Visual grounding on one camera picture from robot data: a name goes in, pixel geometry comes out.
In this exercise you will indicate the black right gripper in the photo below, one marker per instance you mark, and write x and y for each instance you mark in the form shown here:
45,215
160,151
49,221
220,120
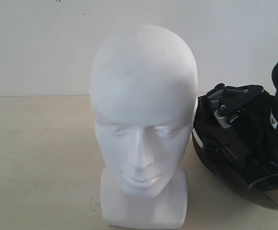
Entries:
242,114

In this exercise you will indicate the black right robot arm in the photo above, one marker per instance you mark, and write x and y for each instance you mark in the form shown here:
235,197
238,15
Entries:
271,119

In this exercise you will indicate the white mannequin head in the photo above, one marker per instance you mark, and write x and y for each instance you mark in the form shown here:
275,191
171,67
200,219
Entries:
144,101

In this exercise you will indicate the black helmet with tinted visor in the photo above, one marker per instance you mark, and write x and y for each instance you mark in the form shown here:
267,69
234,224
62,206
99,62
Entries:
252,176

